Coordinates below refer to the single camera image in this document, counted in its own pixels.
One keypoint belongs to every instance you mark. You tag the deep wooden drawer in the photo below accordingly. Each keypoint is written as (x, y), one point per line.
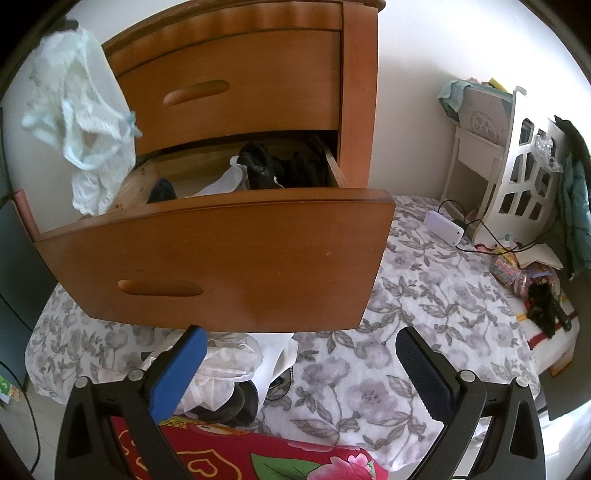
(254, 258)

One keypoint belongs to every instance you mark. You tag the colourful cube package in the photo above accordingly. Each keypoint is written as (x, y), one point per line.
(505, 274)

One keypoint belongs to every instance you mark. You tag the clear plastic bag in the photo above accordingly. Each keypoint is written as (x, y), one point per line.
(547, 154)

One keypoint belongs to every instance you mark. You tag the white plastic box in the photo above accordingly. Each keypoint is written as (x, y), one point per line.
(443, 228)

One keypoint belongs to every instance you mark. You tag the black toy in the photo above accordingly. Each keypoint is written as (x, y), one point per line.
(545, 309)

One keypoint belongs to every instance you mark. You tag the red floral blanket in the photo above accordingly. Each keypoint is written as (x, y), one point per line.
(231, 457)

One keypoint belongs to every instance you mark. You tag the small white cabinet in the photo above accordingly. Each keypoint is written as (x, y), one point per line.
(471, 157)

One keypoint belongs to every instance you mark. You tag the teal cloth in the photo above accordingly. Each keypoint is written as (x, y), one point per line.
(450, 97)

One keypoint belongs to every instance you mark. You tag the black lace underwear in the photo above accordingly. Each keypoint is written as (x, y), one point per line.
(277, 166)

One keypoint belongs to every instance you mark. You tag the pink board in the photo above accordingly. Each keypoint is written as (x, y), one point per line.
(23, 212)

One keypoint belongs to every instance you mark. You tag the grey printed box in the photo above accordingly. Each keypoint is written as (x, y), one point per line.
(485, 115)

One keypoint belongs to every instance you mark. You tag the yellow sponge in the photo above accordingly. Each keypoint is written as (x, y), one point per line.
(498, 84)

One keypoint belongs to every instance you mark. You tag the dark sock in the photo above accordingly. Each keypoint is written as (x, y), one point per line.
(161, 191)

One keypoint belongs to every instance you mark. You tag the pile of clothes on bed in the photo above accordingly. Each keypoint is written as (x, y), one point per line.
(231, 360)

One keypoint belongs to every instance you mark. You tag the shallow wooden drawer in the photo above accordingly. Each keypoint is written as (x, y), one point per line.
(277, 83)

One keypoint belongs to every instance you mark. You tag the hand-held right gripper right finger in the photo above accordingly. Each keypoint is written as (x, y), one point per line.
(425, 369)

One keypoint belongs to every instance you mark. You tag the green packet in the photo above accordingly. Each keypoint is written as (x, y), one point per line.
(9, 390)

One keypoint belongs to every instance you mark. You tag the teal jacket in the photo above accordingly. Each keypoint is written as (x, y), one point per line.
(575, 207)

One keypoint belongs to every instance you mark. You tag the beige notebook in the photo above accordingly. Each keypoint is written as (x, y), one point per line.
(540, 256)

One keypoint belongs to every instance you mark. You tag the grey sock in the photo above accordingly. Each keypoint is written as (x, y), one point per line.
(235, 408)

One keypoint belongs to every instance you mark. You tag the white cutout rack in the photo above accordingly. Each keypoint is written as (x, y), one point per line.
(505, 170)

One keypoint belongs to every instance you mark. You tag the white lace underwear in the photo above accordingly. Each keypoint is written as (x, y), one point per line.
(78, 115)

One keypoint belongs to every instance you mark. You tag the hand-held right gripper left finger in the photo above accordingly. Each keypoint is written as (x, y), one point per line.
(180, 369)

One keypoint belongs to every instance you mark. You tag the striped knit mat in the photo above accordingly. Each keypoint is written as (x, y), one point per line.
(554, 350)

